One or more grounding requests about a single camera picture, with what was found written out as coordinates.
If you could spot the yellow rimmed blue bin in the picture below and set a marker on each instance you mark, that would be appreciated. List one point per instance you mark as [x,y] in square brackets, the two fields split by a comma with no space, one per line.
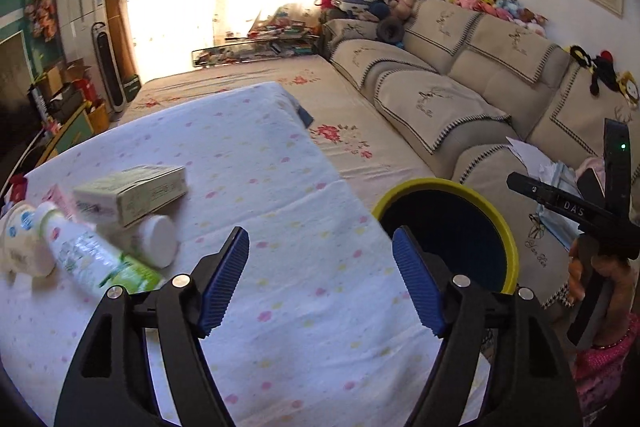
[465,247]

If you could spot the pink packet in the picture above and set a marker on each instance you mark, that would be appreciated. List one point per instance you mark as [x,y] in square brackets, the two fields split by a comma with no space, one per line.
[57,199]

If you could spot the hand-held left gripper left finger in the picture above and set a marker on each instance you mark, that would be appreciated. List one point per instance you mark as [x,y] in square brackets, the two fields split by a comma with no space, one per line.
[225,277]

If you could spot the white bottle with green label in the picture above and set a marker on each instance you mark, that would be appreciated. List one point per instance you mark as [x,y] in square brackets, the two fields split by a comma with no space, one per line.
[85,252]

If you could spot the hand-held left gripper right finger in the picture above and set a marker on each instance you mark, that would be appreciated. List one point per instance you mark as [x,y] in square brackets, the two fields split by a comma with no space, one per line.
[420,277]

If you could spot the beige sofa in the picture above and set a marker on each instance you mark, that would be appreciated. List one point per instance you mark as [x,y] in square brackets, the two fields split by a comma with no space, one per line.
[475,97]

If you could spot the red bag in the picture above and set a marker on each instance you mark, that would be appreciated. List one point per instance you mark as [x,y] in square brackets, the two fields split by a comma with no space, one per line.
[325,2]

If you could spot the green and white carton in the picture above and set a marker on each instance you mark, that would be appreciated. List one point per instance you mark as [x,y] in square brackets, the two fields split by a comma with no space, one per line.
[130,194]

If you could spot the blue plastic packet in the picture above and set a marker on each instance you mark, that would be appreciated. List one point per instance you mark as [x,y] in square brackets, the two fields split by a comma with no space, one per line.
[560,202]

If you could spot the floral beige sheet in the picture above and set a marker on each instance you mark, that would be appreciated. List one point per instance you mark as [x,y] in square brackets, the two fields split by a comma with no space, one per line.
[350,137]

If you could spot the dark round cushion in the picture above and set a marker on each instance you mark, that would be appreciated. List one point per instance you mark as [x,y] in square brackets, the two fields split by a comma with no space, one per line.
[390,29]

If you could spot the black tower fan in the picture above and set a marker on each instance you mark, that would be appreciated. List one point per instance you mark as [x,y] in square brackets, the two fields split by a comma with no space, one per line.
[107,67]

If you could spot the tall brown board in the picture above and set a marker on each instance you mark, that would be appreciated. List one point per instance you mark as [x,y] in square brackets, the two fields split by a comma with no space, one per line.
[120,27]

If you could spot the pink artificial flowers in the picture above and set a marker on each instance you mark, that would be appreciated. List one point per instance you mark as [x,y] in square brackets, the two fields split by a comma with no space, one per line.
[42,12]

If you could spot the large curved television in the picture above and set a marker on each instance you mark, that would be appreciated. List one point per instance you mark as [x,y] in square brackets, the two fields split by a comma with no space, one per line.
[12,92]

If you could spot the green box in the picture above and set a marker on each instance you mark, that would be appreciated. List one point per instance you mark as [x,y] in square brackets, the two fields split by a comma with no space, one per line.
[131,87]

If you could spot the white tub with blue label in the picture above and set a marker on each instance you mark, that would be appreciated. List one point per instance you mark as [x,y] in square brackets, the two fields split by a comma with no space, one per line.
[20,239]

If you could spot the person's right hand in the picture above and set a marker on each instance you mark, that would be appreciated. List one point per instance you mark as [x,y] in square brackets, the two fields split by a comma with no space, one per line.
[620,292]

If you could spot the white round plastic bottle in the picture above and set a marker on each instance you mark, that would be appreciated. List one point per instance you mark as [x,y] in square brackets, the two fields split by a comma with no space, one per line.
[155,239]

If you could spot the person's right forearm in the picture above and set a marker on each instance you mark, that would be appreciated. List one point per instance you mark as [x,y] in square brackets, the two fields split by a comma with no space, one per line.
[607,367]

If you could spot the dotted white tablecloth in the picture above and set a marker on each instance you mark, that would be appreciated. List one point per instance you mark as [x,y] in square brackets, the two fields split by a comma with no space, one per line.
[280,167]

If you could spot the cluttered glass coffee table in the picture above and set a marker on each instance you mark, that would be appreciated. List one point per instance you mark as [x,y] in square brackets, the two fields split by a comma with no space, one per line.
[250,44]

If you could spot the open brown cardboard box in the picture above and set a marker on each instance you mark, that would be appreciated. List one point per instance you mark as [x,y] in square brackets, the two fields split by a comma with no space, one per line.
[70,74]

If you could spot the yellow and teal TV cabinet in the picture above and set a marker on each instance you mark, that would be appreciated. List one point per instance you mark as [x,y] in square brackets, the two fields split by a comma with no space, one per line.
[75,127]

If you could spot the crumpled white paper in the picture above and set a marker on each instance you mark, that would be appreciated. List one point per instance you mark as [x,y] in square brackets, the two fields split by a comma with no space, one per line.
[525,152]

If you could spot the white standing air conditioner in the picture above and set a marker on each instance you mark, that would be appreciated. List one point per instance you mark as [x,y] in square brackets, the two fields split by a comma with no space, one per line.
[80,2]

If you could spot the black and yellow plush toy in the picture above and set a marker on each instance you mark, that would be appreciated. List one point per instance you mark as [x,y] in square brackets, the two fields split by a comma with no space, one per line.
[605,72]

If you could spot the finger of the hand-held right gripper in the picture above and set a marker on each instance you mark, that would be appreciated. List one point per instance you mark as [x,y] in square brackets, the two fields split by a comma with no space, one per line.
[530,188]

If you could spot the black box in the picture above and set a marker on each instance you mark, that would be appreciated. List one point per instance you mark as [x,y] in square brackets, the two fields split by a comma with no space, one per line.
[65,100]

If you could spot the blue round cushion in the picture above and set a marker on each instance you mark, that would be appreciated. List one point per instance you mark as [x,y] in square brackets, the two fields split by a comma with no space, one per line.
[380,8]

